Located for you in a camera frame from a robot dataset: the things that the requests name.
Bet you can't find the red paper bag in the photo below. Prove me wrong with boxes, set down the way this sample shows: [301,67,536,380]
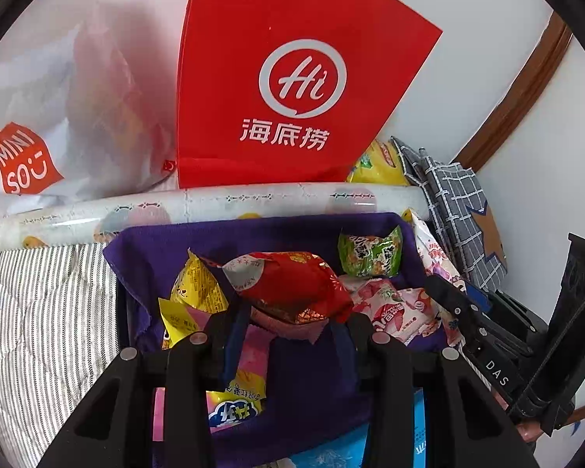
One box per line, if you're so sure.
[177,0,443,190]

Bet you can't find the red snack packet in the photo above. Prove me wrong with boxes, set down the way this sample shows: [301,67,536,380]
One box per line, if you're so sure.
[209,252,354,327]

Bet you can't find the green snack packet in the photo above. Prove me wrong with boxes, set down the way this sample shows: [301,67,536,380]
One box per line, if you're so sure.
[338,225,403,278]

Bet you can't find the yellow snack packet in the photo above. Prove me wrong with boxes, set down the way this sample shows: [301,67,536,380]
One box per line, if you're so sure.
[158,248,231,351]

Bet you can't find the grey checkered folded cloth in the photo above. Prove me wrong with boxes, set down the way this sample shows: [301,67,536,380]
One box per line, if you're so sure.
[390,135,510,288]

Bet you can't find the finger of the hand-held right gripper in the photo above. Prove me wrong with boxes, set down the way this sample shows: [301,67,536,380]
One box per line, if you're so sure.
[463,282,534,352]
[424,275,498,352]

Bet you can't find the blue tissue pack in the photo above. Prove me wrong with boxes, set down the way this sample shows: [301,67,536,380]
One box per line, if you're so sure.
[287,387,427,468]

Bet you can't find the yellow snack bag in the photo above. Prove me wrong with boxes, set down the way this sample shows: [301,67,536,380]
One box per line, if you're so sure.
[347,139,410,186]

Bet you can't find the white plastic shopping bag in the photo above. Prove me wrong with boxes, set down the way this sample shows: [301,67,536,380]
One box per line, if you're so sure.
[0,0,196,218]

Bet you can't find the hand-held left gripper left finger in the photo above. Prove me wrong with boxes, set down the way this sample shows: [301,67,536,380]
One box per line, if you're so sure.
[51,309,249,468]

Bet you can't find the panda print snack packet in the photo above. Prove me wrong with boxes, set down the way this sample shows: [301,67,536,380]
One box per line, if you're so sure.
[409,209,466,296]

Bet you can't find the brown wooden door frame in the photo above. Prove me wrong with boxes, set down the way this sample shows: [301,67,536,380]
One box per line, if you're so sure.
[453,10,573,171]

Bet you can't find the patterned paper roll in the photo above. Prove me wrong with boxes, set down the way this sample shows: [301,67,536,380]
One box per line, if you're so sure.
[0,181,432,254]

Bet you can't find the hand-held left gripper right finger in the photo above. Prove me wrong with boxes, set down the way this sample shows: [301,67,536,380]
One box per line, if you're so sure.
[329,312,539,468]

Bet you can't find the purple fabric box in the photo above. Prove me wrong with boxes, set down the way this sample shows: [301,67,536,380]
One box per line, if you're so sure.
[102,212,449,468]

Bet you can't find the pink white snack packet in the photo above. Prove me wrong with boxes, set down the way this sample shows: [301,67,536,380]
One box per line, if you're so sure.
[353,280,437,347]

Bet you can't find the pink cone snack packet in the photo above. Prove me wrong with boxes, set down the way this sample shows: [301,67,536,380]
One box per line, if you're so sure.
[205,324,270,432]

